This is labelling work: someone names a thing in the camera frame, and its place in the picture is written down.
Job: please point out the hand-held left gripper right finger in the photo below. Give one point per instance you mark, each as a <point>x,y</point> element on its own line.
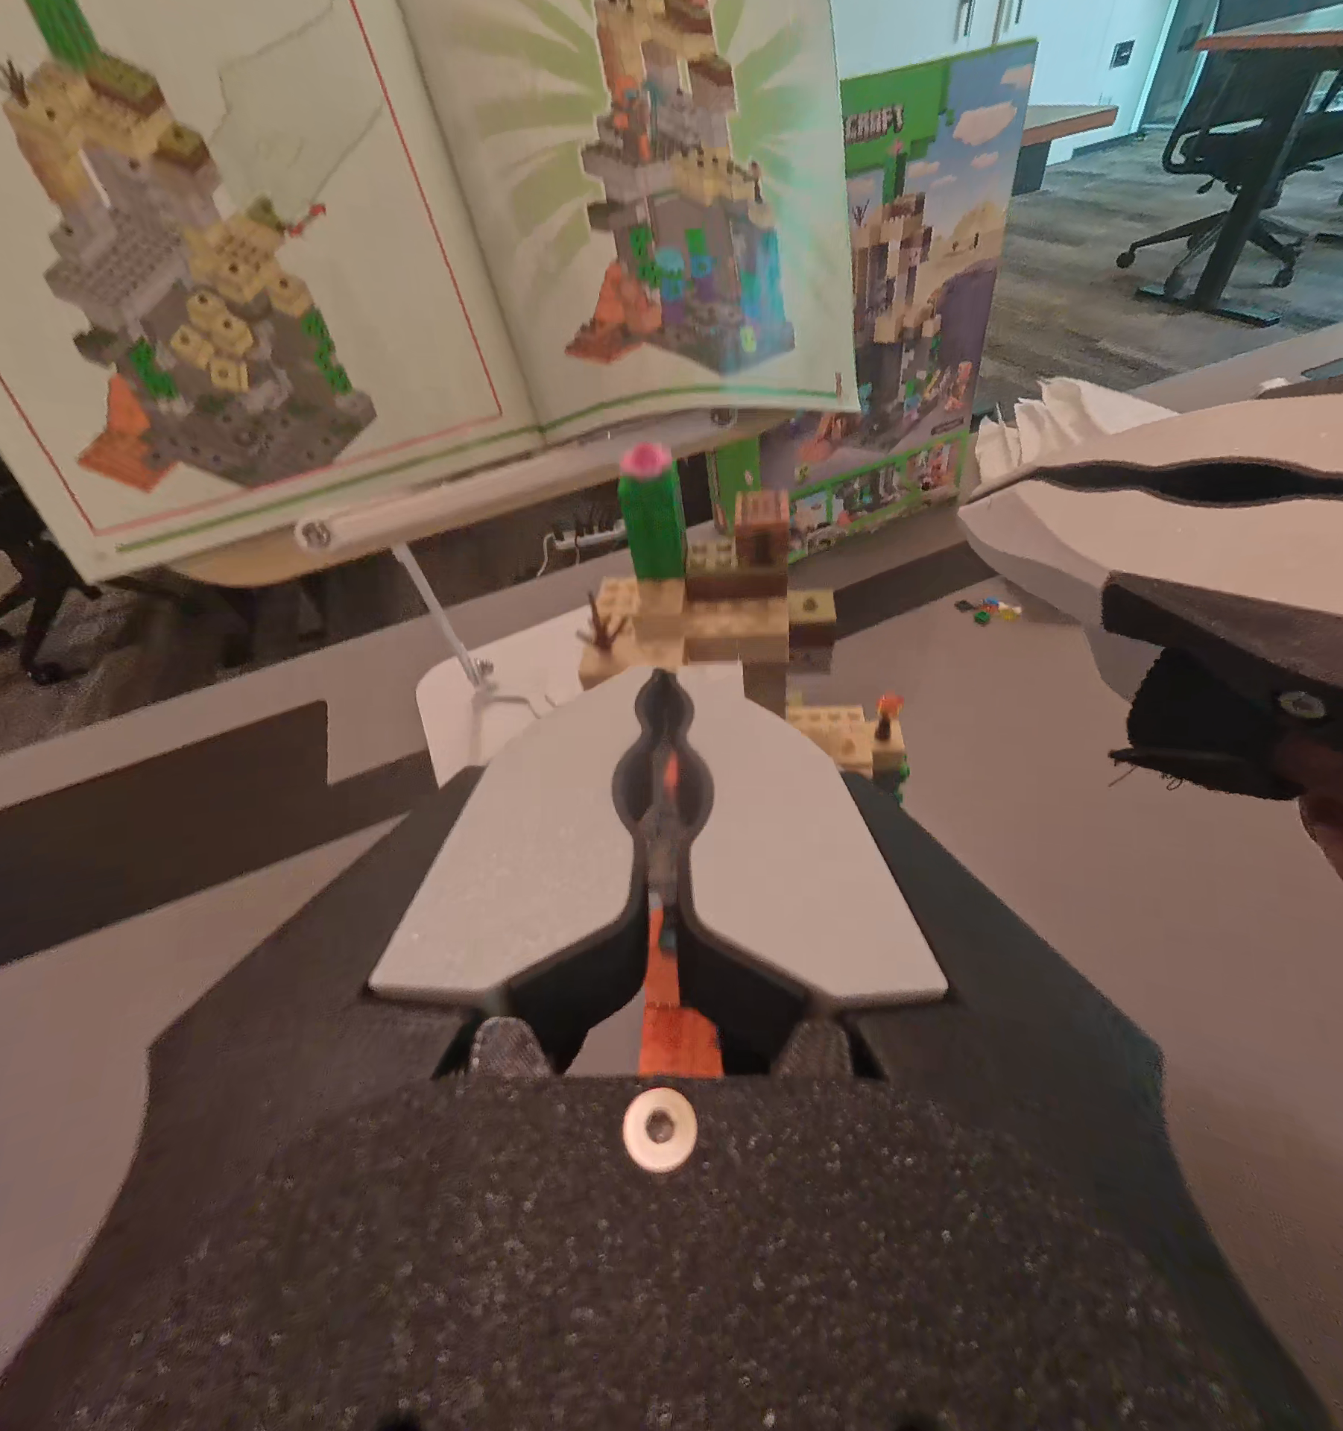
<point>817,883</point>

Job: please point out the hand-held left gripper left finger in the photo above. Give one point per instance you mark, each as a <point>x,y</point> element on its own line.
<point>515,883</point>

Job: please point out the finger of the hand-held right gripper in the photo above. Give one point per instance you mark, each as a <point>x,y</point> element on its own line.
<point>1242,435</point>
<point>1209,548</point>

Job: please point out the orange toy minifigure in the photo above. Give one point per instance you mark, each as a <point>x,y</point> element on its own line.
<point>678,1039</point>

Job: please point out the toy brick tower model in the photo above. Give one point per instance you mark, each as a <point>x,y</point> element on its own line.
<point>727,626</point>

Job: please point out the grey desk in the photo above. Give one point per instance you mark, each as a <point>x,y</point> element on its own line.
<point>1074,894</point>

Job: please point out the wooden top office desk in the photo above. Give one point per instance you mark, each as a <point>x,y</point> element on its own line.
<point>1297,39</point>

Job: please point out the white book stand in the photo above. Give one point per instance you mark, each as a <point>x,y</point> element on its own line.
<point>483,727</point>

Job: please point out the white crumpled paper bag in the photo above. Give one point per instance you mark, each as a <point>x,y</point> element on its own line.
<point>1064,420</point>

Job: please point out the toy torch with orange flame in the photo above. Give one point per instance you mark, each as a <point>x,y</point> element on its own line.
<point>890,706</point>

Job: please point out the cluster of small loose bricks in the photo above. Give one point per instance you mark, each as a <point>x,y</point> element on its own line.
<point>985,612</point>

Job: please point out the black office chair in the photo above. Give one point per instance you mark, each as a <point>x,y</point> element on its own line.
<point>1276,146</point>
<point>35,536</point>

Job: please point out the green toy set box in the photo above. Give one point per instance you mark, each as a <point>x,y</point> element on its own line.
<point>929,335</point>

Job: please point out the white power strip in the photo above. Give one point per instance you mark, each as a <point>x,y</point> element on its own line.
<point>588,536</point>

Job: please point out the open instruction booklet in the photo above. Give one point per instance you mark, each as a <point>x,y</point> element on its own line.
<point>292,223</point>

